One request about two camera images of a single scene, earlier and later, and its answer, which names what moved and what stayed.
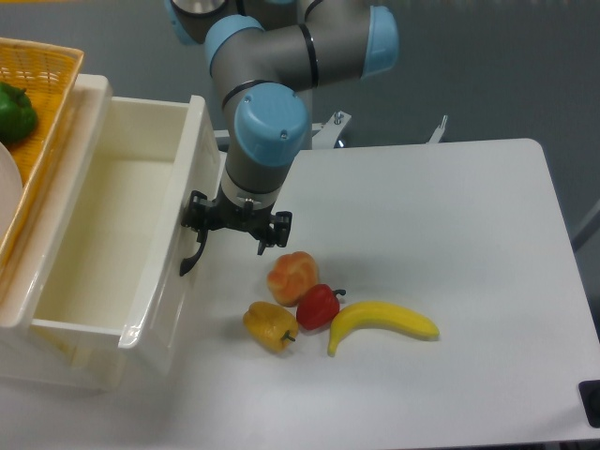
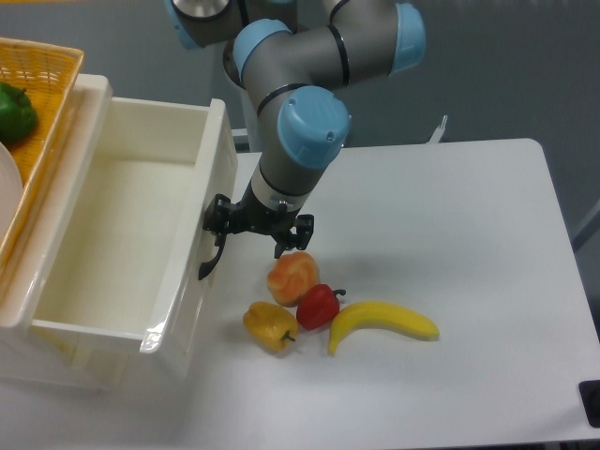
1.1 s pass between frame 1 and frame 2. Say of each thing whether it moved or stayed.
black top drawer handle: moved
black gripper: moved
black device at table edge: stayed
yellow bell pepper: stayed
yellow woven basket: stayed
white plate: stayed
